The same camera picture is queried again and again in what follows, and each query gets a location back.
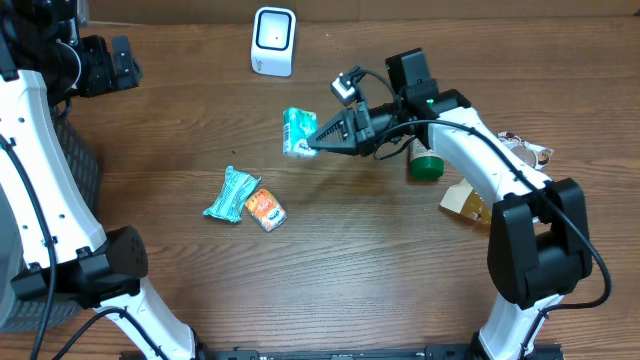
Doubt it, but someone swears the small teal white carton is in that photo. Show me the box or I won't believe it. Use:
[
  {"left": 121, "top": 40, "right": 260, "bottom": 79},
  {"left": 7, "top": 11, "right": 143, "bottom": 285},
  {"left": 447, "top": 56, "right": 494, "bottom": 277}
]
[{"left": 282, "top": 107, "right": 318, "bottom": 158}]

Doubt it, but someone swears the green lid jar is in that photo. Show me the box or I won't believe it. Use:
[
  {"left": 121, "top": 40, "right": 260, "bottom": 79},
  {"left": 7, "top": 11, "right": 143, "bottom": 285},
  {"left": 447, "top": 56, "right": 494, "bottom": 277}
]
[{"left": 408, "top": 140, "right": 445, "bottom": 181}]

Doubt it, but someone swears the orange snack packet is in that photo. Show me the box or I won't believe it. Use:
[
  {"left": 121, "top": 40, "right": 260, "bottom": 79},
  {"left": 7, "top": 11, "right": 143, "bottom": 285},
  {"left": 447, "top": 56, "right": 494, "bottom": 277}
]
[{"left": 245, "top": 188, "right": 287, "bottom": 232}]

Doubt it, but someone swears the brown nut snack bag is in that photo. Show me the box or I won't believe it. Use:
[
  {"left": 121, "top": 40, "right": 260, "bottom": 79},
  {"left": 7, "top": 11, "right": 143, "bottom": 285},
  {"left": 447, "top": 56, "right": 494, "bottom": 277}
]
[{"left": 440, "top": 131, "right": 554, "bottom": 225}]

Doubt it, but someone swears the teal snack bar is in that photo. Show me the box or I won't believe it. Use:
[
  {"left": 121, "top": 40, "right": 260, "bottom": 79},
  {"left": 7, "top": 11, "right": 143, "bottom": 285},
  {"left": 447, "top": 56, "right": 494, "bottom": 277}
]
[{"left": 202, "top": 165, "right": 261, "bottom": 223}]

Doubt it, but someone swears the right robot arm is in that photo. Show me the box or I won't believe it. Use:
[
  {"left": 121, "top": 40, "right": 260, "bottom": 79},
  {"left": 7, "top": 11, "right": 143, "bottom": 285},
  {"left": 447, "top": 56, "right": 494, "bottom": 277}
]
[{"left": 308, "top": 48, "right": 593, "bottom": 359}]

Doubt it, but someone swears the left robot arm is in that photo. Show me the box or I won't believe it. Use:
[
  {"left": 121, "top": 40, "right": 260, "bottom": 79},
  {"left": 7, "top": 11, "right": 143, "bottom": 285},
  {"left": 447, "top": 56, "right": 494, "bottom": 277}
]
[{"left": 1, "top": 1, "right": 206, "bottom": 359}]

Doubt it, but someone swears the white barcode scanner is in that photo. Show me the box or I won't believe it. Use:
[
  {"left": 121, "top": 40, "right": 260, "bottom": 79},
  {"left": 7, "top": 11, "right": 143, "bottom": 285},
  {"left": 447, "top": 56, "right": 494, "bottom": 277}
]
[{"left": 250, "top": 6, "right": 297, "bottom": 77}]

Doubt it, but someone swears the grey plastic mesh basket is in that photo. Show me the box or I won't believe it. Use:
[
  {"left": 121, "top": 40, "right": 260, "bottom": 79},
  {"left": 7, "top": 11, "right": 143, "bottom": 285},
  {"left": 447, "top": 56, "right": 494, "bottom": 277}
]
[{"left": 1, "top": 115, "right": 101, "bottom": 333}]

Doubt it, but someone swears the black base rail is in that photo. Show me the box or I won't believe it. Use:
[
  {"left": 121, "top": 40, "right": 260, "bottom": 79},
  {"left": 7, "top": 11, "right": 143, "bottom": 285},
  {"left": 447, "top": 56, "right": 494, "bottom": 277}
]
[{"left": 118, "top": 342, "right": 565, "bottom": 360}]

